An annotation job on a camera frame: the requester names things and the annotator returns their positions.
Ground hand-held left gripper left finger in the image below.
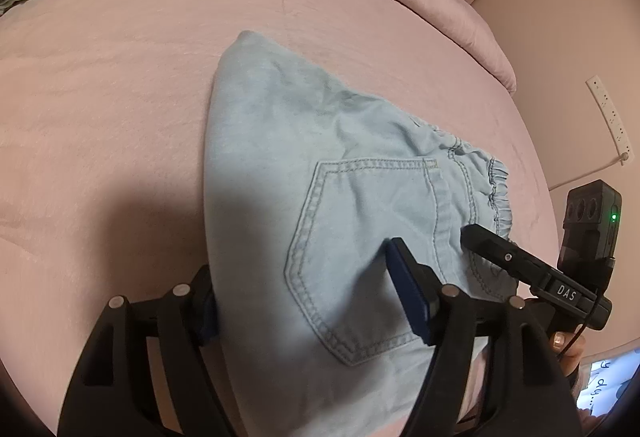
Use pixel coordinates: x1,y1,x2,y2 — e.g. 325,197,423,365
57,264,241,437

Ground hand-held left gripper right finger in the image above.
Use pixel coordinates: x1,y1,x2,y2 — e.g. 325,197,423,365
384,237,583,437

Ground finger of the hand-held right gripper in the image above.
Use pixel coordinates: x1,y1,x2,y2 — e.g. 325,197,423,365
459,224,551,289

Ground light blue strawberry pants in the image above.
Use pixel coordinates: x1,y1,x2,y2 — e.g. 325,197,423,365
202,30,519,437

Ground person's right hand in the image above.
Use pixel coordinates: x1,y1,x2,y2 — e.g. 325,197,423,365
547,330,587,378

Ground white power strip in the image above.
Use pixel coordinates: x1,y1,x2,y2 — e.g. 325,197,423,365
586,75,632,166

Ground flower printed cloth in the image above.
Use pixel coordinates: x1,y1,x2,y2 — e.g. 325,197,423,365
577,352,632,418

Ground pink bed sheet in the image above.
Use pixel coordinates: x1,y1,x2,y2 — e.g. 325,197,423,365
0,0,562,437

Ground white power cable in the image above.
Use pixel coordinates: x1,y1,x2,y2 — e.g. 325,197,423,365
549,156,629,192

